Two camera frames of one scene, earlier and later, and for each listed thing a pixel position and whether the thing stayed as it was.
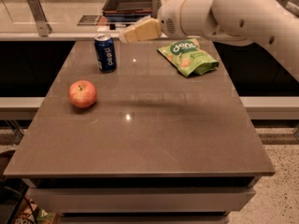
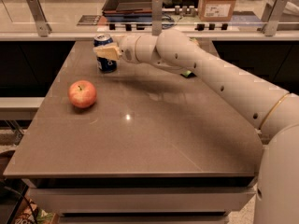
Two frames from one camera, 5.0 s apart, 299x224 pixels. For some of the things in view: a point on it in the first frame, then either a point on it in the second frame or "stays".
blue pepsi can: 106,53 stays
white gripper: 168,20 to 128,49
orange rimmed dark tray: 131,1 stays
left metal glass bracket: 44,28 stays
